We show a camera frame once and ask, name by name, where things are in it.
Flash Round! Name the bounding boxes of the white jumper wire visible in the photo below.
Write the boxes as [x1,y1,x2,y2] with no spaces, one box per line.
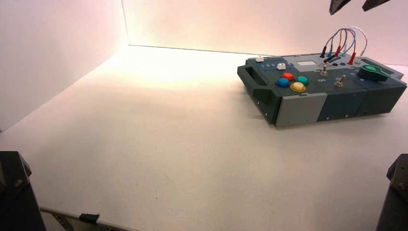
[350,26,369,57]

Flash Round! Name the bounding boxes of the black clamp clip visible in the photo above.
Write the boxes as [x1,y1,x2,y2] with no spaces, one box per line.
[78,213,101,226]

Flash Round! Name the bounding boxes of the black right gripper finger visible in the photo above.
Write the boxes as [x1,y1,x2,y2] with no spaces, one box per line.
[329,0,352,16]
[362,0,392,12]

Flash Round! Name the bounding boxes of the blue jumper wire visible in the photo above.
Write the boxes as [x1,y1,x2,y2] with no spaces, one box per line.
[327,29,357,64]

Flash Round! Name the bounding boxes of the green rotary knob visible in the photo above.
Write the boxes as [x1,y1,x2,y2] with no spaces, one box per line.
[357,64,390,82]

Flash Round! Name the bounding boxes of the dark green grey control box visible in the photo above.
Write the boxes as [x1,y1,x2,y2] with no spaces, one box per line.
[237,54,408,128]

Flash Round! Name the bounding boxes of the metal table edge rail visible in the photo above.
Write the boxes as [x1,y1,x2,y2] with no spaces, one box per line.
[39,206,142,231]

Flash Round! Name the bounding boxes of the red jumper wire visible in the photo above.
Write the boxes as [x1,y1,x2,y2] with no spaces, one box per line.
[333,30,344,58]

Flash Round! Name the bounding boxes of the coloured jumper wires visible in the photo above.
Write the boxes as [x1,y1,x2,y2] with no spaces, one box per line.
[320,28,357,66]

